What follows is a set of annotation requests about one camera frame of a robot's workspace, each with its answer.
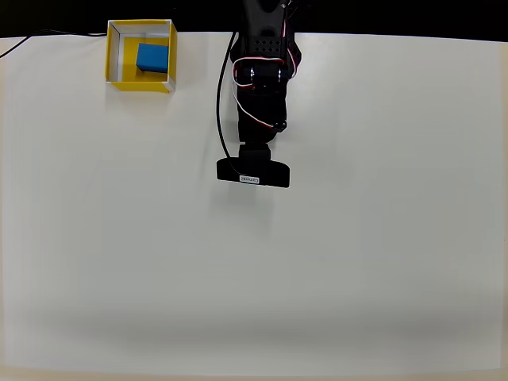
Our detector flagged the blue block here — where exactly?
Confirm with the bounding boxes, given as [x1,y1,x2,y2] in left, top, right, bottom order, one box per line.
[136,42,170,75]

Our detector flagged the yellow open box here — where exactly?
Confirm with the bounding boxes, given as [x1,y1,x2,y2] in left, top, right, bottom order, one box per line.
[104,18,178,95]

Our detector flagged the black wrist webcam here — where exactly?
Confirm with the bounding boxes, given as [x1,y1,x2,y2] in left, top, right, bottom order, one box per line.
[216,156,291,190]

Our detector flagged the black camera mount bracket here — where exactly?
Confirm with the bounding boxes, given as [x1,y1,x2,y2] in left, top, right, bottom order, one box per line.
[237,141,273,160]

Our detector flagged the black webcam cable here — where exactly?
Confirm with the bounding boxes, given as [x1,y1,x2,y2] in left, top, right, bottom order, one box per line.
[215,31,242,178]

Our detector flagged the red white servo wire bundle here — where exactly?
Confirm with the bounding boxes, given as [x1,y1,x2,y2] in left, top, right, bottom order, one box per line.
[231,0,299,133]

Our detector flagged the thin black cable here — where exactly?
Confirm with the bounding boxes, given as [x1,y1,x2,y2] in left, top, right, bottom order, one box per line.
[0,29,108,59]

